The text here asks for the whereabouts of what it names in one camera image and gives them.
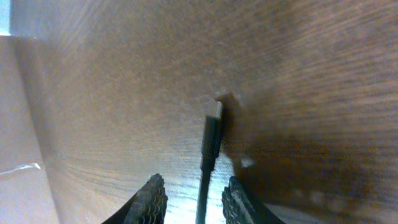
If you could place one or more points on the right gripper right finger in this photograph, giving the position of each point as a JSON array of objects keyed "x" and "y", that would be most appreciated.
[{"x": 240, "y": 206}]

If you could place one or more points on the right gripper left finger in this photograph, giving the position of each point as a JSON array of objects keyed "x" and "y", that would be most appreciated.
[{"x": 147, "y": 206}]

